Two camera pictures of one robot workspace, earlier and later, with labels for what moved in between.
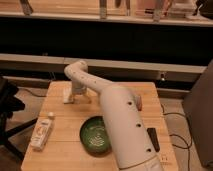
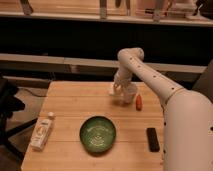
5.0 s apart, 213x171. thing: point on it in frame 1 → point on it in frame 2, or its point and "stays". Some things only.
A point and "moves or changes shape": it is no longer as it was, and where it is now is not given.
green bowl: [93, 136] stays
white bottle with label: [41, 132] stays
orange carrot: [139, 102] stays
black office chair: [9, 104] stays
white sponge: [67, 94] moves or changes shape
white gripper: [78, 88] → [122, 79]
